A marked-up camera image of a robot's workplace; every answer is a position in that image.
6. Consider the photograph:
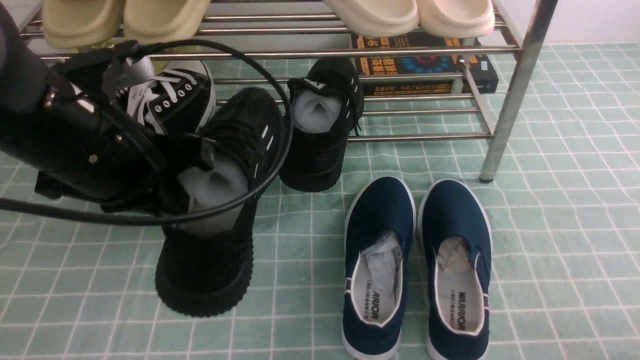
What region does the beige slipper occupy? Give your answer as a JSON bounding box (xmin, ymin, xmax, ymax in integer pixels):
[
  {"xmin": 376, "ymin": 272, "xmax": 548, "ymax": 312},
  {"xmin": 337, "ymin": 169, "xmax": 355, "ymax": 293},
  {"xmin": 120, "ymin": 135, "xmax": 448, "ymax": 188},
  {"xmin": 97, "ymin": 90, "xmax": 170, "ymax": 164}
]
[
  {"xmin": 41, "ymin": 0, "xmax": 125, "ymax": 50},
  {"xmin": 123, "ymin": 0, "xmax": 210, "ymax": 44}
]

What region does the navy slip-on shoe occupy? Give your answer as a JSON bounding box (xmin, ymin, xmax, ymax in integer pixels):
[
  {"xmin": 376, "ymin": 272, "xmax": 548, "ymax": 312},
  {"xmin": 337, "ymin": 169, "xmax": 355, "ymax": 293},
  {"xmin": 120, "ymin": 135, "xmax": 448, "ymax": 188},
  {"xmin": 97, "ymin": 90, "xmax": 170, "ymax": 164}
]
[
  {"xmin": 417, "ymin": 178, "xmax": 493, "ymax": 360},
  {"xmin": 341, "ymin": 177, "xmax": 417, "ymax": 360}
]

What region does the beige slipper far left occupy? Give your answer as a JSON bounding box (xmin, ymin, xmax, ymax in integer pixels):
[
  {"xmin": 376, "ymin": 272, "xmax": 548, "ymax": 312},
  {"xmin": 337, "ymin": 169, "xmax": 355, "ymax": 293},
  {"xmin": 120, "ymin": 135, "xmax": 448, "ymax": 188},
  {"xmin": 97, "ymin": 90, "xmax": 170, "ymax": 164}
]
[{"xmin": 41, "ymin": 0, "xmax": 125, "ymax": 50}]

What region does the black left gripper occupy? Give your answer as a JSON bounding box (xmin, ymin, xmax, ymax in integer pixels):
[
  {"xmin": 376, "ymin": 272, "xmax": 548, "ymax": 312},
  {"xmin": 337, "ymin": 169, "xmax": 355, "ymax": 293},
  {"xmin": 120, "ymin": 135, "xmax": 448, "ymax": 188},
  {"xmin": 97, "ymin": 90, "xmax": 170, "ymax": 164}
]
[{"xmin": 34, "ymin": 89, "xmax": 213, "ymax": 214}]

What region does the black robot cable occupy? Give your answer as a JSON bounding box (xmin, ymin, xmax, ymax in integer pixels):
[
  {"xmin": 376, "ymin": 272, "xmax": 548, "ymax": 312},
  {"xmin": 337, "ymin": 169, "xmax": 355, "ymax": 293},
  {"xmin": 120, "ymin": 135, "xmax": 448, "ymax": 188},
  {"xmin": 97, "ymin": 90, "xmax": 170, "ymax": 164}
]
[{"xmin": 0, "ymin": 39, "xmax": 294, "ymax": 227}]

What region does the navy slip-on shoe right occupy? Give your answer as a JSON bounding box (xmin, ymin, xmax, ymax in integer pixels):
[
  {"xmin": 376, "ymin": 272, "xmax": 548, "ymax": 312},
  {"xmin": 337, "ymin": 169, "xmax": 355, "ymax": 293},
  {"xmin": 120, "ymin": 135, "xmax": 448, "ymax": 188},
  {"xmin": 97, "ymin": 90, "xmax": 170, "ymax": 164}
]
[{"xmin": 417, "ymin": 178, "xmax": 493, "ymax": 360}]

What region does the black white canvas sneaker right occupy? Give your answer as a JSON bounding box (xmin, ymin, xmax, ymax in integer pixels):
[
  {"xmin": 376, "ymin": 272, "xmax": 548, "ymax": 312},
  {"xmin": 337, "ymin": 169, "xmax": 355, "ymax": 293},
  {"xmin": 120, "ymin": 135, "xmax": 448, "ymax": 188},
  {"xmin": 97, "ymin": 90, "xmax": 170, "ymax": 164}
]
[{"xmin": 118, "ymin": 60, "xmax": 217, "ymax": 135}]

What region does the green checked floor mat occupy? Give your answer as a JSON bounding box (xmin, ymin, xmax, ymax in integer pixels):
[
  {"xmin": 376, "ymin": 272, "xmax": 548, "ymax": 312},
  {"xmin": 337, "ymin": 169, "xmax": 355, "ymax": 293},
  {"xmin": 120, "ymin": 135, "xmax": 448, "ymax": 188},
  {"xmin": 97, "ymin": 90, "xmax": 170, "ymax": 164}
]
[{"xmin": 0, "ymin": 43, "xmax": 640, "ymax": 360}]

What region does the cream slipper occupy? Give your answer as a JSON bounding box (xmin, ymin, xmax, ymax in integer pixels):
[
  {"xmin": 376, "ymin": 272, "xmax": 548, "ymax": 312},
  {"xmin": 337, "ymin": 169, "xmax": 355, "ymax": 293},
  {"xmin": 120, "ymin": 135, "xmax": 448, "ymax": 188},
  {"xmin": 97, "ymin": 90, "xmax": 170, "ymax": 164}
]
[
  {"xmin": 416, "ymin": 0, "xmax": 496, "ymax": 39},
  {"xmin": 324, "ymin": 0, "xmax": 419, "ymax": 38}
]

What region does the cream slipper far right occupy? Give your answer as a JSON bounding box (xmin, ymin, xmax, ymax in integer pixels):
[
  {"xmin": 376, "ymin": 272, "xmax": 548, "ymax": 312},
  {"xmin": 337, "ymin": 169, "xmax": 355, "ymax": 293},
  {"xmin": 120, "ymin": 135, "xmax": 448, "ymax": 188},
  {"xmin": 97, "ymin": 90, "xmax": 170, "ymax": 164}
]
[{"xmin": 416, "ymin": 0, "xmax": 496, "ymax": 39}]

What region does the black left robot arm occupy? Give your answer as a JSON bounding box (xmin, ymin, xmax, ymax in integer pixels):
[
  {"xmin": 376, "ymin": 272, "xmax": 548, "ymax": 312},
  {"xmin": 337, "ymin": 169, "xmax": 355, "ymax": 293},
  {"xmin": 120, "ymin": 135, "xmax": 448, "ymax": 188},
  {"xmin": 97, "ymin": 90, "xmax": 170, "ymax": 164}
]
[{"xmin": 1, "ymin": 7, "xmax": 214, "ymax": 211}]

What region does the navy slip-on shoe left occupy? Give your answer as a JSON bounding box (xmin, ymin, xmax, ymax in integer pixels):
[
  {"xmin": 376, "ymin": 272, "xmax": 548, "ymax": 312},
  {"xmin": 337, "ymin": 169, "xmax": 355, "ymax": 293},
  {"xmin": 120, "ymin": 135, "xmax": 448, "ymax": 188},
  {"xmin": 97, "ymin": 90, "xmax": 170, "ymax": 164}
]
[{"xmin": 341, "ymin": 177, "xmax": 417, "ymax": 360}]

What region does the black knit sneaker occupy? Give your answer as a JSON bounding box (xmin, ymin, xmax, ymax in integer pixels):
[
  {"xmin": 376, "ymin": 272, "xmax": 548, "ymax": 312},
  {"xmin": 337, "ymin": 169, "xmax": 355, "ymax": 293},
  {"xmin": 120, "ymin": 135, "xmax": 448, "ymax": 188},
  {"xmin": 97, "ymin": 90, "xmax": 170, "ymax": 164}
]
[
  {"xmin": 155, "ymin": 87, "xmax": 282, "ymax": 318},
  {"xmin": 279, "ymin": 57, "xmax": 365, "ymax": 193}
]

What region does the metal shoe rack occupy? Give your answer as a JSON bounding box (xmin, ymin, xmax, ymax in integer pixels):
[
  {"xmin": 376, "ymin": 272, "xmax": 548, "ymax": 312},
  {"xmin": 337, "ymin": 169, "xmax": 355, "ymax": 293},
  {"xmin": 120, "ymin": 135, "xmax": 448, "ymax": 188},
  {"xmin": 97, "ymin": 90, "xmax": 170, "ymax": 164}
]
[{"xmin": 20, "ymin": 0, "xmax": 559, "ymax": 183}]

